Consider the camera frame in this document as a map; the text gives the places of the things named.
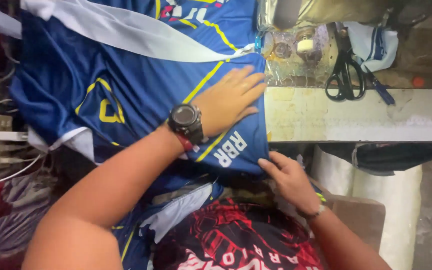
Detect black wrist watch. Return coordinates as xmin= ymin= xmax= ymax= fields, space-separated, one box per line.
xmin=167 ymin=103 xmax=205 ymax=146

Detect beige power strip with plugs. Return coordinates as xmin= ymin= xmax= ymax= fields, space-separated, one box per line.
xmin=0 ymin=114 xmax=33 ymax=170

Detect white fabric strip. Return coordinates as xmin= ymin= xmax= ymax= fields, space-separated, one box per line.
xmin=0 ymin=0 xmax=256 ymax=64

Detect brown cardboard box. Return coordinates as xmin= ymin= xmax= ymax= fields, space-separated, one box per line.
xmin=306 ymin=178 xmax=386 ymax=256

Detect blue and white fabric piece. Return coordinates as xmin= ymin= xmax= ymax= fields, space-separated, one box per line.
xmin=111 ymin=172 xmax=225 ymax=270

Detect dark hanging cloth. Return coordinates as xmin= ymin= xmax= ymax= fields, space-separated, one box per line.
xmin=318 ymin=142 xmax=432 ymax=177

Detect black scissors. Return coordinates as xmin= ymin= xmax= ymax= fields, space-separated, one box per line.
xmin=325 ymin=22 xmax=367 ymax=102

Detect white and blue cloth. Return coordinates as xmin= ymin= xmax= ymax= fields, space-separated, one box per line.
xmin=343 ymin=21 xmax=400 ymax=73

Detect white bobbin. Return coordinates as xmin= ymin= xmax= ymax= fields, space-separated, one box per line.
xmin=297 ymin=38 xmax=314 ymax=53

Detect red wrist band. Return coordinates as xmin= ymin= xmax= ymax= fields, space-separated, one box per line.
xmin=175 ymin=134 xmax=199 ymax=153

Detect dark bracelet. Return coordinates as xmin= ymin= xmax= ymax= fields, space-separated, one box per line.
xmin=296 ymin=204 xmax=328 ymax=221

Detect red and black printed shirt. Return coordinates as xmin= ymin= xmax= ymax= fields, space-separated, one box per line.
xmin=152 ymin=198 xmax=325 ymax=270

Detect heap of red grey fabrics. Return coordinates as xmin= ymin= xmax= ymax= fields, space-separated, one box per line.
xmin=0 ymin=165 xmax=61 ymax=270

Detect blue pen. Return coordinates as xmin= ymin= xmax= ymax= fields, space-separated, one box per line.
xmin=365 ymin=67 xmax=396 ymax=106

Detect person's right hand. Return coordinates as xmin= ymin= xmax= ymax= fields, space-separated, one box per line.
xmin=257 ymin=151 xmax=327 ymax=216

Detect blue jersey with yellow stripes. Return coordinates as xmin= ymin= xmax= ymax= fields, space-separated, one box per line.
xmin=10 ymin=0 xmax=271 ymax=177

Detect person's left hand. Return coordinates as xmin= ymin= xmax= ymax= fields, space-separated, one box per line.
xmin=191 ymin=65 xmax=268 ymax=139

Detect plastic-wrapped sewing machine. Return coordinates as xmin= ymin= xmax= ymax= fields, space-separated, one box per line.
xmin=255 ymin=0 xmax=432 ymax=90

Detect white cable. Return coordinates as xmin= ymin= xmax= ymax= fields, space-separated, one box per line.
xmin=0 ymin=152 xmax=46 ymax=189

